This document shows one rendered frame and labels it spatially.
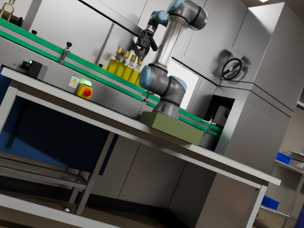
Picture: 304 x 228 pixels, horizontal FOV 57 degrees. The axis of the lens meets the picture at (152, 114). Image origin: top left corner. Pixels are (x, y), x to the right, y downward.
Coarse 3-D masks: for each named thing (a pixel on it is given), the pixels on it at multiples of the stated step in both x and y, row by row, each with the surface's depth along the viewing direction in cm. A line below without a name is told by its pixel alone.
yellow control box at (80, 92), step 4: (80, 84) 159; (80, 88) 157; (84, 88) 156; (88, 88) 158; (92, 88) 159; (76, 92) 159; (80, 92) 156; (80, 96) 156; (84, 96) 157; (88, 96) 158
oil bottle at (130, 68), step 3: (129, 63) 192; (129, 66) 190; (132, 66) 192; (126, 69) 190; (129, 69) 191; (132, 69) 192; (126, 72) 190; (129, 72) 191; (132, 72) 192; (126, 75) 190; (129, 75) 191; (123, 78) 190; (126, 78) 191; (129, 78) 192
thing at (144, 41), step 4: (144, 32) 195; (148, 32) 193; (140, 36) 195; (144, 36) 193; (148, 36) 195; (152, 36) 197; (140, 40) 192; (144, 40) 191; (148, 40) 195; (136, 44) 195; (140, 44) 191; (144, 44) 193; (148, 44) 194
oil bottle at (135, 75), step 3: (135, 69) 193; (138, 69) 195; (135, 72) 193; (138, 72) 195; (132, 75) 193; (135, 75) 194; (138, 75) 195; (132, 78) 193; (135, 78) 194; (138, 78) 196; (132, 81) 193; (135, 81) 195; (135, 84) 195
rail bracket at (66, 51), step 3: (69, 42) 154; (69, 45) 154; (66, 48) 154; (63, 51) 154; (66, 51) 152; (69, 51) 150; (63, 54) 154; (66, 54) 154; (63, 57) 154; (60, 60) 153; (63, 60) 154; (60, 63) 153; (63, 63) 154
